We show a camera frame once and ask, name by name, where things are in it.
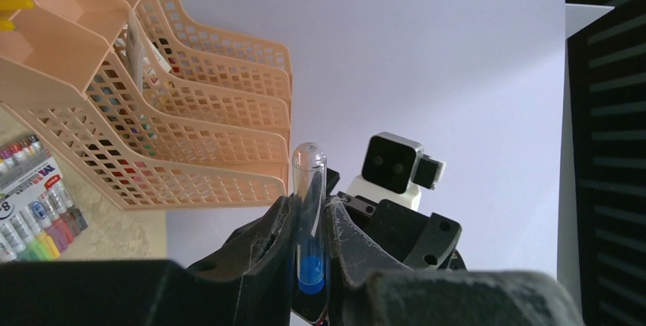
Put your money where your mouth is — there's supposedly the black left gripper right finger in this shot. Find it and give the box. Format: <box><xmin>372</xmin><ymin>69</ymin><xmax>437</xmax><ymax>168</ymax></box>
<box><xmin>325</xmin><ymin>200</ymin><xmax>584</xmax><ymax>325</ymax></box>

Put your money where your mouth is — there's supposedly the blue capped test tube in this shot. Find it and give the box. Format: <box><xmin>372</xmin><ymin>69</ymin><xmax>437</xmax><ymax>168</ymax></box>
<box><xmin>292</xmin><ymin>142</ymin><xmax>327</xmax><ymax>295</ymax></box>

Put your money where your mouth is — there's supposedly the plastic bag in organizer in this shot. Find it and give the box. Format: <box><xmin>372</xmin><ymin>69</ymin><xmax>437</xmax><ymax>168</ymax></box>
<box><xmin>125</xmin><ymin>10</ymin><xmax>146</xmax><ymax>103</ymax></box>

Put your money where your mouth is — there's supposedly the pink plastic desk organizer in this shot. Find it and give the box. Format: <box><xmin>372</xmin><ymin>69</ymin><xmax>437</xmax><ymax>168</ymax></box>
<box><xmin>1</xmin><ymin>0</ymin><xmax>293</xmax><ymax>210</ymax></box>

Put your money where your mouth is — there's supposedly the marker pen pack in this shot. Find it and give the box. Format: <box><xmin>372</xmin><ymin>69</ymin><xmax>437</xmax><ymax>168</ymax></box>
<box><xmin>1</xmin><ymin>134</ymin><xmax>88</xmax><ymax>264</ymax></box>

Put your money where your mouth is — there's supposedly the black slatted panel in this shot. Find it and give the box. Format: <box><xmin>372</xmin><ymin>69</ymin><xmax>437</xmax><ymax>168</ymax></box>
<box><xmin>567</xmin><ymin>0</ymin><xmax>645</xmax><ymax>325</ymax></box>

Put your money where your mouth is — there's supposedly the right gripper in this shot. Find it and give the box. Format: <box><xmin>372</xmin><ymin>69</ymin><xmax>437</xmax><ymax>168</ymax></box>
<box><xmin>330</xmin><ymin>175</ymin><xmax>466</xmax><ymax>271</ymax></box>

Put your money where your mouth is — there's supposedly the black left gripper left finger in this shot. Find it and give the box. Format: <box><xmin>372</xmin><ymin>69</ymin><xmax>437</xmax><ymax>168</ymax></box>
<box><xmin>1</xmin><ymin>197</ymin><xmax>300</xmax><ymax>325</ymax></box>

